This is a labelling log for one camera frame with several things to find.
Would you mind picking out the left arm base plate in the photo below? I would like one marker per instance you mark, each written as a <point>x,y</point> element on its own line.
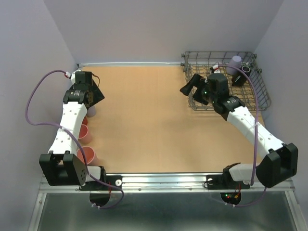
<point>96,186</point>

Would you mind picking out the pink cup near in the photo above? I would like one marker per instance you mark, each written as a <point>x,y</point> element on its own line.
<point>90,155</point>

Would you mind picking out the red mug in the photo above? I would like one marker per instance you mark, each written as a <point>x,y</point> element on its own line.
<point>85,121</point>

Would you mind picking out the pink cup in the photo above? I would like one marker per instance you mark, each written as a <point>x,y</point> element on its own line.
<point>90,155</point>
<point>85,136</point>

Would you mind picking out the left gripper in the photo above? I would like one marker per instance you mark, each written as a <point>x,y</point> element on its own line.
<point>97,95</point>

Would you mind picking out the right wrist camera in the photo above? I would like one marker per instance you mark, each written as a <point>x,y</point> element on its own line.
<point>215,69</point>

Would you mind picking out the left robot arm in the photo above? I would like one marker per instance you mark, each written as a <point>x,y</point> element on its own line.
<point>61,165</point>

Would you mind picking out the aluminium rail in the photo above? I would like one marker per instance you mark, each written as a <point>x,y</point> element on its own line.
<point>164,183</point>

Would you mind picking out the black mug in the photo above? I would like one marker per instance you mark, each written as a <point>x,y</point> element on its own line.
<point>239,79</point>

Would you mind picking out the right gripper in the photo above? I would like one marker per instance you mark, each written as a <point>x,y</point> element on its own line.
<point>196,80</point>

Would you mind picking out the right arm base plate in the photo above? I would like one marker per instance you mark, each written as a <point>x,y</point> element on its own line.
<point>223,182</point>

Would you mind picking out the lavender plastic cup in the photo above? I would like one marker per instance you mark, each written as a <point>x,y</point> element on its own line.
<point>234,64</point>

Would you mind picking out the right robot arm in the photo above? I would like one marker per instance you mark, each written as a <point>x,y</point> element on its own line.
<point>279,159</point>

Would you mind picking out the pink cup far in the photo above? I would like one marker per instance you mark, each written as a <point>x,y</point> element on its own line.
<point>85,136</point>

